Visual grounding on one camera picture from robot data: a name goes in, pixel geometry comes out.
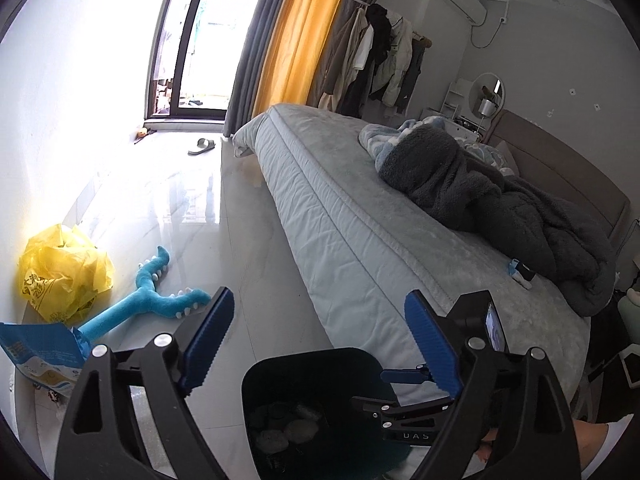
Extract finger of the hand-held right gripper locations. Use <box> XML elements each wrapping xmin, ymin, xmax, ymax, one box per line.
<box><xmin>351</xmin><ymin>394</ymin><xmax>453</xmax><ymax>418</ymax></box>
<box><xmin>381</xmin><ymin>366</ymin><xmax>434</xmax><ymax>385</ymax></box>

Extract white box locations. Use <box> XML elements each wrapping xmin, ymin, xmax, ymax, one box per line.
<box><xmin>617</xmin><ymin>349</ymin><xmax>640</xmax><ymax>387</ymax></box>

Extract silver table lamp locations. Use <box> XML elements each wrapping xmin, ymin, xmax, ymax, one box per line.
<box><xmin>476</xmin><ymin>98</ymin><xmax>497</xmax><ymax>134</ymax></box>

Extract dark grey quilt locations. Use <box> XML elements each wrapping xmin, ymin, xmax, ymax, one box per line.
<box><xmin>467</xmin><ymin>169</ymin><xmax>619</xmax><ymax>319</ymax></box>

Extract dark grey pants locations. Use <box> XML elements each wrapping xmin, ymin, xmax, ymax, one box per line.
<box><xmin>396</xmin><ymin>36</ymin><xmax>427</xmax><ymax>112</ymax></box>

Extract brown padded headboard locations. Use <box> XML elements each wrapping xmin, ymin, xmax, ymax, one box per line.
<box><xmin>486</xmin><ymin>108</ymin><xmax>632</xmax><ymax>257</ymax></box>

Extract black garment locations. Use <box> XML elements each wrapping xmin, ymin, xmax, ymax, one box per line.
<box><xmin>366</xmin><ymin>3</ymin><xmax>394</xmax><ymax>67</ymax></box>

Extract white desktop shelf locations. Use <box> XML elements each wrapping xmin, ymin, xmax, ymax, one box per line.
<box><xmin>439</xmin><ymin>82</ymin><xmax>474</xmax><ymax>122</ymax></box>

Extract person's right forearm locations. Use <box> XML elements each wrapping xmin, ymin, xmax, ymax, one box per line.
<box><xmin>571</xmin><ymin>413</ymin><xmax>640</xmax><ymax>480</ymax></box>

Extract blue and white package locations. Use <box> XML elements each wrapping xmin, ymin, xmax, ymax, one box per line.
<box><xmin>0</xmin><ymin>321</ymin><xmax>94</xmax><ymax>399</ymax></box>

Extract yellow plastic bag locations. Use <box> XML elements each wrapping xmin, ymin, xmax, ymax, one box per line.
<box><xmin>18</xmin><ymin>223</ymin><xmax>115</xmax><ymax>324</ymax></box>

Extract beige coat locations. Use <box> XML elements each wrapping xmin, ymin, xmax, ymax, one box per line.
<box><xmin>319</xmin><ymin>7</ymin><xmax>367</xmax><ymax>112</ymax></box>

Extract white jacket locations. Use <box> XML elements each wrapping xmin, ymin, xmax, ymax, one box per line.
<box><xmin>371</xmin><ymin>9</ymin><xmax>414</xmax><ymax>107</ymax></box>

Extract bed with grey mattress cover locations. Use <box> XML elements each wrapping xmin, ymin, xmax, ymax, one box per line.
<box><xmin>231</xmin><ymin>102</ymin><xmax>592</xmax><ymax>413</ymax></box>

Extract person's right hand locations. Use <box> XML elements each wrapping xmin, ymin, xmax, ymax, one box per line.
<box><xmin>475</xmin><ymin>427</ymin><xmax>502</xmax><ymax>462</ymax></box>

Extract clothes rack rail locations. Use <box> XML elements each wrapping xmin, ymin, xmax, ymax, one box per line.
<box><xmin>351</xmin><ymin>0</ymin><xmax>435</xmax><ymax>47</ymax></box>

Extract pale green object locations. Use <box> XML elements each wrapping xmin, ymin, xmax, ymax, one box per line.
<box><xmin>612</xmin><ymin>289</ymin><xmax>640</xmax><ymax>322</ymax></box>

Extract clothes on rack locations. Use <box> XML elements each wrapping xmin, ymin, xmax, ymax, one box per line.
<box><xmin>309</xmin><ymin>0</ymin><xmax>387</xmax><ymax>109</ymax></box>

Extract sliding glass door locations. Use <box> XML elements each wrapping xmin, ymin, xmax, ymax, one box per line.
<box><xmin>144</xmin><ymin>0</ymin><xmax>275</xmax><ymax>122</ymax></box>

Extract yellow curtain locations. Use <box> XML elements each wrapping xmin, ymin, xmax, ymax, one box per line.
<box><xmin>251</xmin><ymin>0</ymin><xmax>357</xmax><ymax>112</ymax></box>

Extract black trash bin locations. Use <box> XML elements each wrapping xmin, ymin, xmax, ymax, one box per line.
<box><xmin>241</xmin><ymin>347</ymin><xmax>417</xmax><ymax>480</ymax></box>

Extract white shirt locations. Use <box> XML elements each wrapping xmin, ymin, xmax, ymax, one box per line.
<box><xmin>352</xmin><ymin>24</ymin><xmax>377</xmax><ymax>72</ymax></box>

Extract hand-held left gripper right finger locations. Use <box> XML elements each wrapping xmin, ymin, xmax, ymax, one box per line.
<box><xmin>403</xmin><ymin>290</ymin><xmax>584</xmax><ymax>480</ymax></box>

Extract white dresser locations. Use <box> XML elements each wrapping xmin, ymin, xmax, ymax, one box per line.
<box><xmin>419</xmin><ymin>107</ymin><xmax>489</xmax><ymax>144</ymax></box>

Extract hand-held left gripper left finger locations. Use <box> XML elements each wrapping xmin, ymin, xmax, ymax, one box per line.
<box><xmin>54</xmin><ymin>286</ymin><xmax>237</xmax><ymax>480</ymax></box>

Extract light blue patterned quilt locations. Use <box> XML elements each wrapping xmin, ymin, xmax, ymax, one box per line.
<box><xmin>357</xmin><ymin>115</ymin><xmax>517</xmax><ymax>177</ymax></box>

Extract round mirror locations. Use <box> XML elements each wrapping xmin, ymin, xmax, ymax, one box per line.
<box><xmin>472</xmin><ymin>72</ymin><xmax>507</xmax><ymax>119</ymax></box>

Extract grey curtain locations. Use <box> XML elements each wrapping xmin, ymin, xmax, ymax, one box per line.
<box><xmin>221</xmin><ymin>0</ymin><xmax>302</xmax><ymax>139</ymax></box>

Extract blue plush toy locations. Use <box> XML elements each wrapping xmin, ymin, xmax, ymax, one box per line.
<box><xmin>74</xmin><ymin>245</ymin><xmax>214</xmax><ymax>344</ymax></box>

